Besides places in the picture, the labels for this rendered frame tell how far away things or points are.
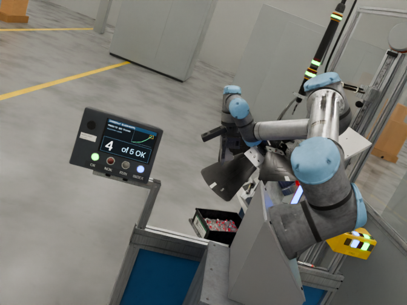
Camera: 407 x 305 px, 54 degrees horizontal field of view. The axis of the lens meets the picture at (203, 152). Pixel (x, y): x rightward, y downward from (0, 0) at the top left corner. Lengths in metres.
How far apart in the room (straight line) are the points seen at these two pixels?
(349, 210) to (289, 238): 0.16
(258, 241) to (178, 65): 8.06
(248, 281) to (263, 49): 6.34
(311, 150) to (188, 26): 7.97
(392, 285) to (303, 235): 1.14
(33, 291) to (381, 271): 1.80
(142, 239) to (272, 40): 6.01
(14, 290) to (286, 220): 1.70
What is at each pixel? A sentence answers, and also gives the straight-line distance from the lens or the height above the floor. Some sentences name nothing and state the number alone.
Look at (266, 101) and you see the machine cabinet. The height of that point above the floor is 0.53.
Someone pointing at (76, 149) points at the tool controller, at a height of 1.12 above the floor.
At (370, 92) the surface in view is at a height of 1.56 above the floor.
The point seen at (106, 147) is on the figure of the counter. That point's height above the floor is 1.15.
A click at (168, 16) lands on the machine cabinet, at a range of 8.98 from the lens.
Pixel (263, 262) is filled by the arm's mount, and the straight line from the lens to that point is 1.07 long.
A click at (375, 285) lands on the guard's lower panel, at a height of 0.73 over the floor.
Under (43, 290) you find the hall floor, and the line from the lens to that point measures 2.47.
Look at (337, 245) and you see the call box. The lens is 1.70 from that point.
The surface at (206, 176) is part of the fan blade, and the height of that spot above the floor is 0.95.
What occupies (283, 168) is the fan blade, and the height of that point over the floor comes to 1.17.
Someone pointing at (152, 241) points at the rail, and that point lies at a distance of 1.55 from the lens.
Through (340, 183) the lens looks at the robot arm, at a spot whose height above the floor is 1.40.
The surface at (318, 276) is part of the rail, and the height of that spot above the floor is 0.84.
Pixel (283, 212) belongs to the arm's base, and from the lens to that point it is 1.09.
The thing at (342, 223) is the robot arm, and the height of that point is 1.30.
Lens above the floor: 1.66
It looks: 19 degrees down
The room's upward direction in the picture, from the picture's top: 21 degrees clockwise
